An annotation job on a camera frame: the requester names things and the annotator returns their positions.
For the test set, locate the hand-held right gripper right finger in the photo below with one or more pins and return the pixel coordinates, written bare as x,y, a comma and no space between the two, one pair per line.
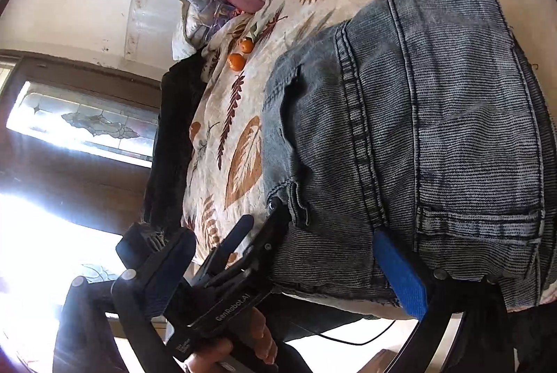
400,273

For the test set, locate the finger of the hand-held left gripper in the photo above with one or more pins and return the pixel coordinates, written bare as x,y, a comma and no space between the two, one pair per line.
270,231
237,234

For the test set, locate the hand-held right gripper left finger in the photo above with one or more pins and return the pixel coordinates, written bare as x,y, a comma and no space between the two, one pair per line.
169,268

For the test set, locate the blue denim pants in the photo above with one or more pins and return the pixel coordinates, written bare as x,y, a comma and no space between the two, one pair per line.
413,146

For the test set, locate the person's left hand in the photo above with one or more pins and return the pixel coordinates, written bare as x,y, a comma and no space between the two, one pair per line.
256,338

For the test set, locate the black cloth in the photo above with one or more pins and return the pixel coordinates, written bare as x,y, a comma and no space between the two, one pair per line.
174,138

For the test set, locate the brown door with glass pane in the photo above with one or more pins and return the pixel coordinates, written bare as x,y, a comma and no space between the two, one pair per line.
78,138

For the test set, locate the leaf print blanket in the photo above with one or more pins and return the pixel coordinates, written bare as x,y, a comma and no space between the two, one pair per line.
270,64

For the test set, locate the orange tangerine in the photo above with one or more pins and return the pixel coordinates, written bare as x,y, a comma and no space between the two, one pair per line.
236,61
247,45

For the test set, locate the colourful printed packet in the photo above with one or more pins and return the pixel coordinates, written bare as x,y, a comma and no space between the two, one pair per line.
223,12

